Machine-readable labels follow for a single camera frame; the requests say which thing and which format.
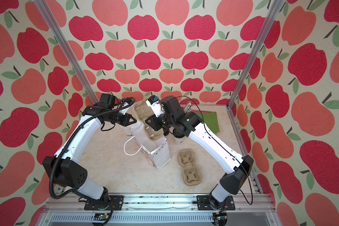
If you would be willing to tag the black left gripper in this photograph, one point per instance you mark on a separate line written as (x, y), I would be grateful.
(123, 119)

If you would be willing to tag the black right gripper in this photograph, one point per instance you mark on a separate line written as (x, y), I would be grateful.
(154, 122)

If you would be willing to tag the white paper cup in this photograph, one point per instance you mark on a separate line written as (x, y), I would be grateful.
(179, 139)

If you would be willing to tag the cartoon animal gift bag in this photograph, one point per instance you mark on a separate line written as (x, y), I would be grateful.
(157, 152)

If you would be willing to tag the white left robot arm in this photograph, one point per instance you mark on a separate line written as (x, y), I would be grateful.
(65, 173)

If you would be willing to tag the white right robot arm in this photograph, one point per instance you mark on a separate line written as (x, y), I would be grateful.
(237, 167)

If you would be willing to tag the stacked white paper cups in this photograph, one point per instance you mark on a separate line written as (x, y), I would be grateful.
(127, 130)

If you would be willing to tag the cutlery in pink holder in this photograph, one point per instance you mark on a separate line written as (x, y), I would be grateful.
(188, 107)

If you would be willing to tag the green napkin stack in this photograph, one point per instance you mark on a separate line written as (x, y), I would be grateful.
(211, 120)

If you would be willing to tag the cardboard two-cup carrier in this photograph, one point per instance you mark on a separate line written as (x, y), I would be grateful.
(191, 174)

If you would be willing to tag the left aluminium frame post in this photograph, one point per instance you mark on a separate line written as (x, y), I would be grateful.
(49, 18)

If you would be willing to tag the aluminium frame post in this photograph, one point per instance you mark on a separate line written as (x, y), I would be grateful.
(49, 18)
(258, 44)

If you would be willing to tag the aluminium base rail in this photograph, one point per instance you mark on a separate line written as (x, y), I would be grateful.
(161, 210)

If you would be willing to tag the right aluminium frame post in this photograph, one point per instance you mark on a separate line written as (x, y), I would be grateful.
(258, 44)

